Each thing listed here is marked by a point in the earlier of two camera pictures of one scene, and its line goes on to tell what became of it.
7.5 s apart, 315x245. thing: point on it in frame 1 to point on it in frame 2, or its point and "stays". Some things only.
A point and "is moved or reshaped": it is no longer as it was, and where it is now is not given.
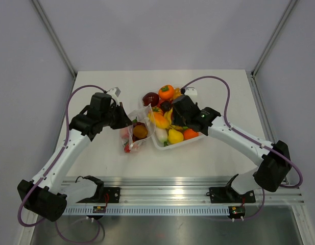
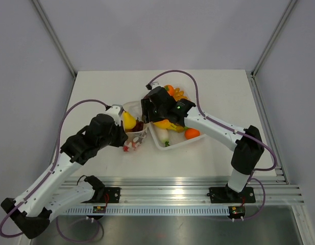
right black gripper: x=176 y=120 to x=147 y=105
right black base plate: x=228 y=195 stays
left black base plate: x=104 y=195 stays
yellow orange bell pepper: x=159 y=120 stays
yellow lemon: x=174 y=136 is moved or reshaped
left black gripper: x=124 y=121 to x=122 y=137
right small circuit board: x=236 y=211 stays
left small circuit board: x=99 y=210 stays
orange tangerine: x=189 y=133 stays
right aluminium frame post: x=290 y=7 stays
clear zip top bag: x=143 y=128 is moved or reshaped
